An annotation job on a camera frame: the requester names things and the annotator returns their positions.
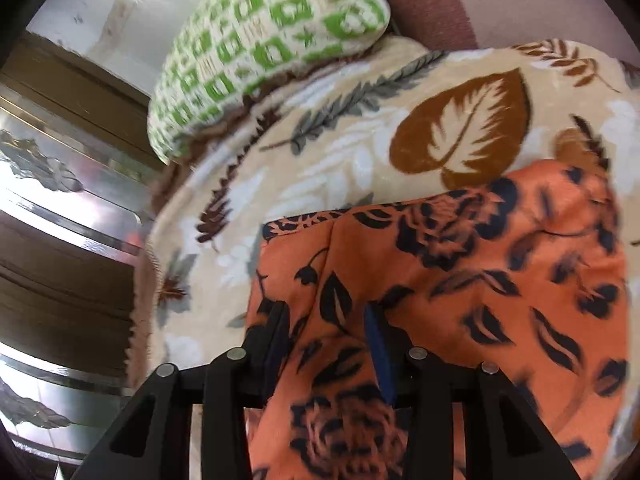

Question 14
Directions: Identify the white padded headboard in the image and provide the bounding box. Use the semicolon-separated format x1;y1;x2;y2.
25;0;241;97

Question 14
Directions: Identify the orange floral garment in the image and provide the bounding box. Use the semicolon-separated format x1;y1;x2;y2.
247;158;632;480

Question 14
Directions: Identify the green patterned pillow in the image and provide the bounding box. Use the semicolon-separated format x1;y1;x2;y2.
147;0;392;164

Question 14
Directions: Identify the beige leaf-print blanket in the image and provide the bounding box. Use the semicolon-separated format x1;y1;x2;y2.
126;35;640;480

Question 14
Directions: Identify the brown glass-panel wardrobe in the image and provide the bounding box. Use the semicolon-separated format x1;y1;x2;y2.
0;30;171;480

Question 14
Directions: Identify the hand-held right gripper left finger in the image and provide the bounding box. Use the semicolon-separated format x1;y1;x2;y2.
70;301;292;480

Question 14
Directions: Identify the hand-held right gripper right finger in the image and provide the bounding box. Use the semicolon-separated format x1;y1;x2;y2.
363;302;582;480

